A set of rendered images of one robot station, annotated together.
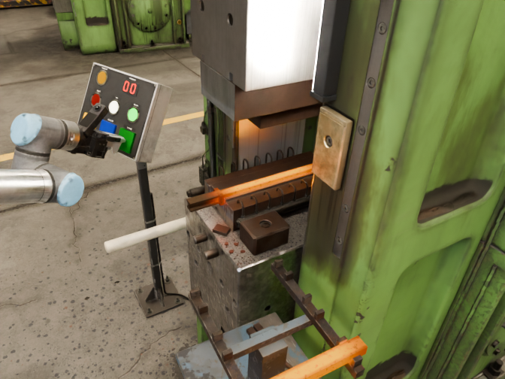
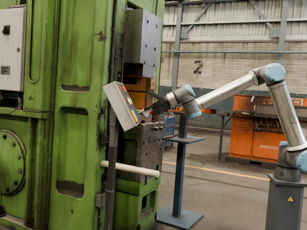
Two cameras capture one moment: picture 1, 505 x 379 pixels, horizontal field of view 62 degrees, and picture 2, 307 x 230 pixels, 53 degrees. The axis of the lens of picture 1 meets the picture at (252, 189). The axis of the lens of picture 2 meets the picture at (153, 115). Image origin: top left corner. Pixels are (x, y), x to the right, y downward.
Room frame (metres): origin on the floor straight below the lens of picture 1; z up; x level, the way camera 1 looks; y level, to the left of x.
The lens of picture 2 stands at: (2.27, 2.20, 1.14)
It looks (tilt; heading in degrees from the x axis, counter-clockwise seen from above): 4 degrees down; 238
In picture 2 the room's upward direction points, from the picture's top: 4 degrees clockwise
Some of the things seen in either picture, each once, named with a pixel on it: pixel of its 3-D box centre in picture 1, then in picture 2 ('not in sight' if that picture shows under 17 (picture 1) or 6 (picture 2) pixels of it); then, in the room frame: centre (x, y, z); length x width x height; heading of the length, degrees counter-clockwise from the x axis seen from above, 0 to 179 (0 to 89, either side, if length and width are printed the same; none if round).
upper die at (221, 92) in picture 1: (284, 77); (126, 70); (1.14, -0.08, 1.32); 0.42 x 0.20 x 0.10; 121
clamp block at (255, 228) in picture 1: (264, 232); (149, 117); (0.91, -0.04, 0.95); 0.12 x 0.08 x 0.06; 121
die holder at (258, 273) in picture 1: (281, 253); (124, 145); (1.10, -0.11, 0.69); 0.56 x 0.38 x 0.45; 121
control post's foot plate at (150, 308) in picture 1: (158, 291); not in sight; (1.47, 0.46, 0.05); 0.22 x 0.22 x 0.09; 31
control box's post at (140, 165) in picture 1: (148, 216); (110, 186); (1.47, 0.46, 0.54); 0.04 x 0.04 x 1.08; 31
